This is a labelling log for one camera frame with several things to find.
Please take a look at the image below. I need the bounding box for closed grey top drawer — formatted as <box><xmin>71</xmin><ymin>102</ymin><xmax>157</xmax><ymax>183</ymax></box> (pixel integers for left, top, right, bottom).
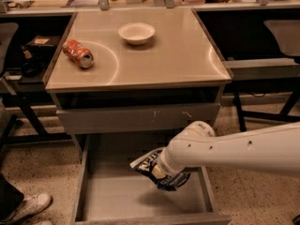
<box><xmin>57</xmin><ymin>103</ymin><xmax>220</xmax><ymax>134</ymax></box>

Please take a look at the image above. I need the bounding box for dark trouser leg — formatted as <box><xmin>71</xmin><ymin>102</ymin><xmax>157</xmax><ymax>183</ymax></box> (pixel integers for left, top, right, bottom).
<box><xmin>0</xmin><ymin>173</ymin><xmax>24</xmax><ymax>220</ymax></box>

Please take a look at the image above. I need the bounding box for white sneaker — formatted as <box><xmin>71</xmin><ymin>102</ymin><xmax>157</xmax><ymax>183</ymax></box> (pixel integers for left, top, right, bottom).
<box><xmin>0</xmin><ymin>192</ymin><xmax>52</xmax><ymax>225</ymax></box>

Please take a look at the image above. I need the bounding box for open grey middle drawer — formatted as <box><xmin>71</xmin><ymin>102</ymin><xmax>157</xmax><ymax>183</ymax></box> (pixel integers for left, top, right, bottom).
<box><xmin>71</xmin><ymin>132</ymin><xmax>231</xmax><ymax>225</ymax></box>

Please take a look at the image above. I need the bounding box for orange soda can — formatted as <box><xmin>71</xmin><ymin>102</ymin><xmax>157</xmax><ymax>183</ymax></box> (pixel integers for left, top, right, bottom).
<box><xmin>63</xmin><ymin>39</ymin><xmax>94</xmax><ymax>68</ymax></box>

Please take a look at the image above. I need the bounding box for black desk leg right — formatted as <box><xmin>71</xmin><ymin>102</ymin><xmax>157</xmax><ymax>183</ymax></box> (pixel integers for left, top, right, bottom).
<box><xmin>233</xmin><ymin>92</ymin><xmax>247</xmax><ymax>132</ymax></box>

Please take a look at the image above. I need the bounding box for blue chip bag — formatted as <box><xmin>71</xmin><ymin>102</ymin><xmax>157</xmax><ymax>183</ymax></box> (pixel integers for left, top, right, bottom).
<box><xmin>129</xmin><ymin>147</ymin><xmax>190</xmax><ymax>191</ymax></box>

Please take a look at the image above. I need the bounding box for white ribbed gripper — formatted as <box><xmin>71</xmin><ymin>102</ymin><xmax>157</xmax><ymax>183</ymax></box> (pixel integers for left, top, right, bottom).
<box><xmin>152</xmin><ymin>150</ymin><xmax>184</xmax><ymax>179</ymax></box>

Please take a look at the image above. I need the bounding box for black box on shelf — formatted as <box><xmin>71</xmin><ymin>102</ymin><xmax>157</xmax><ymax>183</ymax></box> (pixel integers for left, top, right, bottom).
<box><xmin>26</xmin><ymin>36</ymin><xmax>61</xmax><ymax>60</ymax></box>

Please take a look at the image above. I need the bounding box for grey drawer cabinet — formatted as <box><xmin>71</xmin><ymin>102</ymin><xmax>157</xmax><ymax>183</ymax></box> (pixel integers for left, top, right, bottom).
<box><xmin>42</xmin><ymin>7</ymin><xmax>234</xmax><ymax>225</ymax></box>

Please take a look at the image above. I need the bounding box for white paper bowl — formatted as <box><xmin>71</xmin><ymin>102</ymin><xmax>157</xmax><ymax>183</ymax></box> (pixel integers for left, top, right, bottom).
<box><xmin>118</xmin><ymin>22</ymin><xmax>156</xmax><ymax>46</ymax></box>

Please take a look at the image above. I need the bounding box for dark glass bottle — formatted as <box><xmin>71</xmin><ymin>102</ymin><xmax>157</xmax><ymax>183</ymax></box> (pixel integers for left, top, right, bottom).
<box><xmin>21</xmin><ymin>45</ymin><xmax>41</xmax><ymax>77</ymax></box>

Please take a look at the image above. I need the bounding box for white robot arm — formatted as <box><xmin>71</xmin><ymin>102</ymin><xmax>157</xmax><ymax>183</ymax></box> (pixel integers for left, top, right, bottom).
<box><xmin>152</xmin><ymin>121</ymin><xmax>300</xmax><ymax>179</ymax></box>

